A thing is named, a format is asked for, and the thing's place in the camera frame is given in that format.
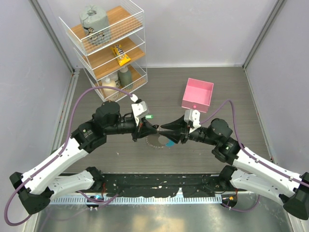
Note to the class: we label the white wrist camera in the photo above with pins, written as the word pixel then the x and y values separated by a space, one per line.
pixel 191 117
pixel 139 108

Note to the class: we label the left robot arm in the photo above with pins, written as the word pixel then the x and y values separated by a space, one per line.
pixel 42 184

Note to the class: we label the cream pump bottle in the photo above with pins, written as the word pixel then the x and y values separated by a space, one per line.
pixel 108 82

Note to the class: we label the key with green tag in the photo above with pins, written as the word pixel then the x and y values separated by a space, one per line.
pixel 149 117

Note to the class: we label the yellow candy bag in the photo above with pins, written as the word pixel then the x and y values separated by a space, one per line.
pixel 120 55

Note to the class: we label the white wire shelf rack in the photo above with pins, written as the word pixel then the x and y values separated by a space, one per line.
pixel 127 29

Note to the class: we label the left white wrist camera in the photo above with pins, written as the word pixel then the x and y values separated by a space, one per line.
pixel 139 108

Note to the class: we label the white slotted cable duct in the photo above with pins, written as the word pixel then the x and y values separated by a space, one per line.
pixel 178 199

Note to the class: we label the patterned jar on shelf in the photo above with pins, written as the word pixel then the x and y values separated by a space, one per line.
pixel 114 77

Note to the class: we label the pink open drawer box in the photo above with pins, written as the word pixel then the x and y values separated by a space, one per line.
pixel 197 95

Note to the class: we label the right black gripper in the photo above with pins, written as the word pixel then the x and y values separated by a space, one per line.
pixel 181 130

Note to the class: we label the grey wrapped paper roll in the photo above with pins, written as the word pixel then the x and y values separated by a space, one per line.
pixel 95 23

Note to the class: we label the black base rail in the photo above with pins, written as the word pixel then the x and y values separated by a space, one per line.
pixel 141 185

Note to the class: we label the green pump bottle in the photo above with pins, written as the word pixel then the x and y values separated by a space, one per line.
pixel 125 77

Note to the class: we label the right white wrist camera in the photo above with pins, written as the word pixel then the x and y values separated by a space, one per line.
pixel 191 117

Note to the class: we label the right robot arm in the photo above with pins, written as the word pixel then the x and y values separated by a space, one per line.
pixel 245 169

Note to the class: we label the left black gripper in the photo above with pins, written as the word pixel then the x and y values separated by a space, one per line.
pixel 145 128

